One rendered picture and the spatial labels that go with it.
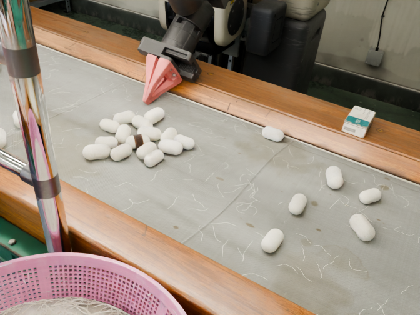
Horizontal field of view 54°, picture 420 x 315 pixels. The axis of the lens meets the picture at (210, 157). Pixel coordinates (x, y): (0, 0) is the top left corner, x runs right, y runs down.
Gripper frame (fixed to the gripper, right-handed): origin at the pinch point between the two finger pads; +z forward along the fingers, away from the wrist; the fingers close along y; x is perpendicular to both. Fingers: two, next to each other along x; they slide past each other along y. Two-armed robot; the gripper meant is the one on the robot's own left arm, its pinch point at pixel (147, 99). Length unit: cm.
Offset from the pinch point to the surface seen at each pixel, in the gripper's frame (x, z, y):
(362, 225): -7.2, 6.0, 39.1
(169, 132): -5.6, 4.9, 9.9
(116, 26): 177, -87, -173
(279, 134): 1.2, -3.0, 23.1
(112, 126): -7.5, 7.9, 2.0
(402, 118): 174, -89, 37
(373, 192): -2.3, 0.6, 38.8
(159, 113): -3.1, 2.3, 5.2
